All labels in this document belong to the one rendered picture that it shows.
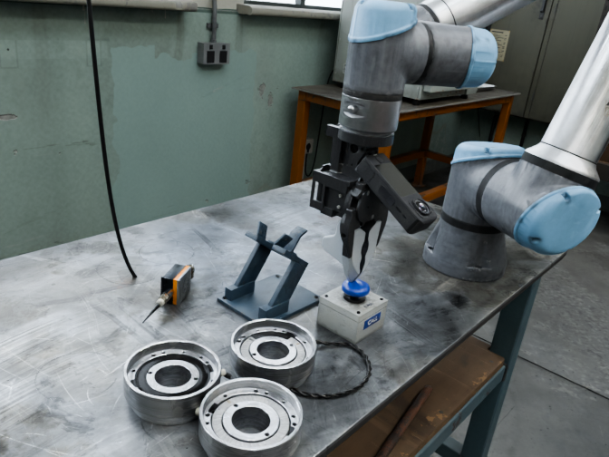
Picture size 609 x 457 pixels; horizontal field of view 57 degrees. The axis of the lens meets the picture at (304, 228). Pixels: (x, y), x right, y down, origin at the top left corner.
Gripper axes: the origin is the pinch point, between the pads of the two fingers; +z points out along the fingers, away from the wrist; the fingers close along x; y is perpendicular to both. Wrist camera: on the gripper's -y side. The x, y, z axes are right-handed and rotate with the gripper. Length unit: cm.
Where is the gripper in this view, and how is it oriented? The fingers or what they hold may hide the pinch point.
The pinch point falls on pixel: (357, 274)
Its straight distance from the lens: 78.8
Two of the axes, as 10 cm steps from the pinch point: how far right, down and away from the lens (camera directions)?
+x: -6.5, 2.3, -7.2
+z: -1.1, 9.2, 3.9
